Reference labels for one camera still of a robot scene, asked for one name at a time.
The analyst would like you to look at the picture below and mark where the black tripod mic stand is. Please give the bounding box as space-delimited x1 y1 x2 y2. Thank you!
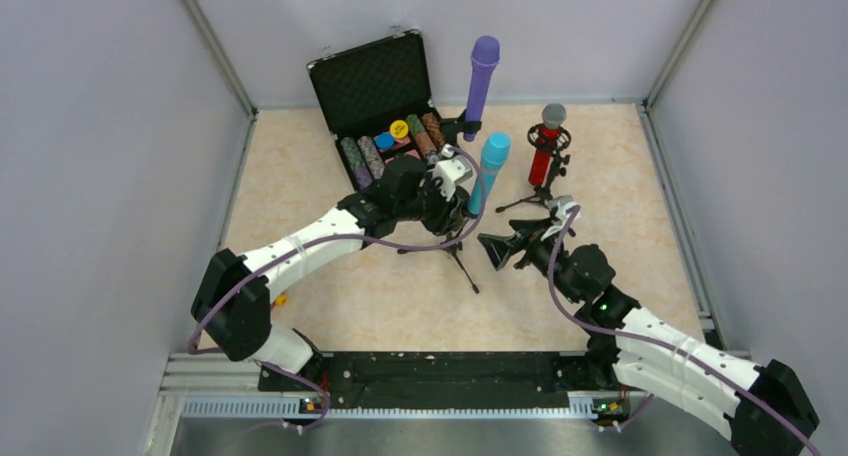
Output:
396 231 480 294

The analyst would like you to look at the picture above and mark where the black shock mount tripod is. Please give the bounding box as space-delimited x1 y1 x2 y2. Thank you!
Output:
496 126 571 213

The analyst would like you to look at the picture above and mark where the light blue microphone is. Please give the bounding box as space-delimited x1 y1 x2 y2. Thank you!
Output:
468 132 511 216

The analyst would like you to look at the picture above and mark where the black round base mic stand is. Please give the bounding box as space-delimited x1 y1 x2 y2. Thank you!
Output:
439 110 482 146

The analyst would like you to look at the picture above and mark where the red glitter microphone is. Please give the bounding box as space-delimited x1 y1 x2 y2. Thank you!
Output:
528 103 571 186

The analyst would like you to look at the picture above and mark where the purple microphone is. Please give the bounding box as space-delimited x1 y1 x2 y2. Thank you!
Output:
463 35 500 142

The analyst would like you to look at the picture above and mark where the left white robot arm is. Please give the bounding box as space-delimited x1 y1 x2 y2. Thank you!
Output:
188 147 482 373

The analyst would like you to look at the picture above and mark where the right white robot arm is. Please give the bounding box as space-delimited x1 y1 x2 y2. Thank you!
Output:
477 218 820 455

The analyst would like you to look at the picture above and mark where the green red chip row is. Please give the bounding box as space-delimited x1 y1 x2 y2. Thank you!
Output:
405 114 439 166

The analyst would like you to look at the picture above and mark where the orange black chip row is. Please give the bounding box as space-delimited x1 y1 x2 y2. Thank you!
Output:
420 112 447 152

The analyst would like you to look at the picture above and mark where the green blue chip row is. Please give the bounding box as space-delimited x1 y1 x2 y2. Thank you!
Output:
340 138 373 190

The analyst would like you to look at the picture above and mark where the blue dealer button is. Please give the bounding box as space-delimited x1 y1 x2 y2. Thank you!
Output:
373 132 396 152

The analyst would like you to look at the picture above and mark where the yellow big blind button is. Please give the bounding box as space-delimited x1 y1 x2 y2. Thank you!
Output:
389 119 409 140

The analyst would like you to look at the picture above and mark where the black poker chip case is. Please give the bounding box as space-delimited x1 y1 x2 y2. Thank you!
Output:
307 29 443 191

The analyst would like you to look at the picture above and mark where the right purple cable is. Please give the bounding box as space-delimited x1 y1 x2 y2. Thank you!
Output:
547 204 823 456

